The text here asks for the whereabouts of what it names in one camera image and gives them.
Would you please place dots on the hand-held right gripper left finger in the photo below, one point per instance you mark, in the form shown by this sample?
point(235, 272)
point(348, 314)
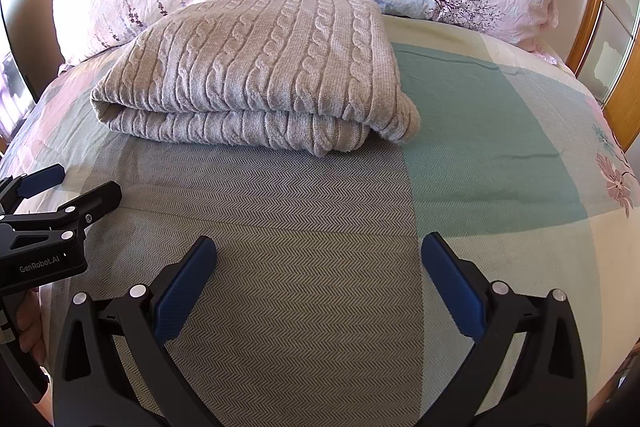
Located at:
point(184, 294)

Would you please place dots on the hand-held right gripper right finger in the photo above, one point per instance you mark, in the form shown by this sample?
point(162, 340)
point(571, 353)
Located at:
point(452, 294)

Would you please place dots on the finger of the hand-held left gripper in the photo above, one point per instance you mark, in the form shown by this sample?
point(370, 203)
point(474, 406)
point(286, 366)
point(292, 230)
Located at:
point(42, 179)
point(100, 199)

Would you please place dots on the person's left hand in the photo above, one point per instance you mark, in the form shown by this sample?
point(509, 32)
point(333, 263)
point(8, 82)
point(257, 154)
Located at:
point(33, 332)

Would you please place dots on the patchwork bed sheet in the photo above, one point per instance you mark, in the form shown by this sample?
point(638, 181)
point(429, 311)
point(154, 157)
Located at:
point(320, 217)

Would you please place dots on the wooden headboard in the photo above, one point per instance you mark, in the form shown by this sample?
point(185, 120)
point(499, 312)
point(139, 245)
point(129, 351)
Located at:
point(594, 7)

